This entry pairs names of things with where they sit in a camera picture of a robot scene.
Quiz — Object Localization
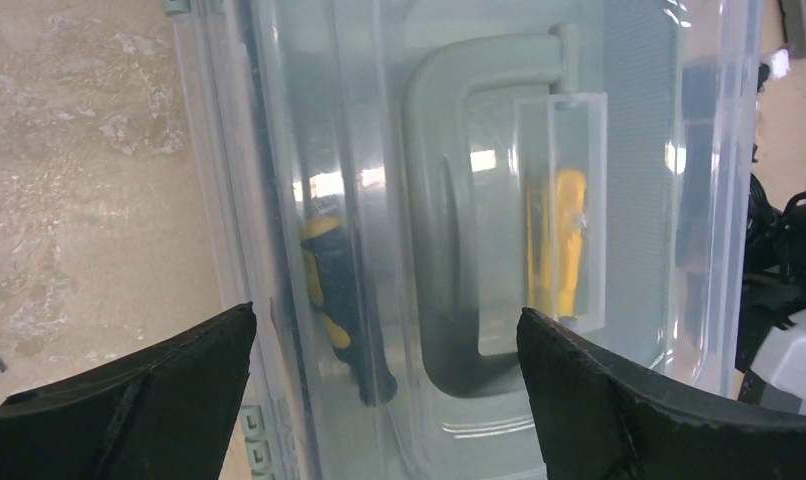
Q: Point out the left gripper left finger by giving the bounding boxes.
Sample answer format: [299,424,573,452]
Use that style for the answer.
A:
[0,303,257,479]

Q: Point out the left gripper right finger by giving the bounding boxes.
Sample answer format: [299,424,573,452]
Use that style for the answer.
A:
[516,308,806,479]

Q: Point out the black yellow phillips screwdriver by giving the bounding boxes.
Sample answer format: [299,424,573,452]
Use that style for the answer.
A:
[300,216,398,406]

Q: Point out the yellow handle screwdriver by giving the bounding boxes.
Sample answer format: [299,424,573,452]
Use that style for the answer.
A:
[524,168,587,319]

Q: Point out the green plastic tool box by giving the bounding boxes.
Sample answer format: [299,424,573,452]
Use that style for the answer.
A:
[163,1,763,479]

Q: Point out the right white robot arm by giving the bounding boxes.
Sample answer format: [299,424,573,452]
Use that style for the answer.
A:
[735,176,806,415]

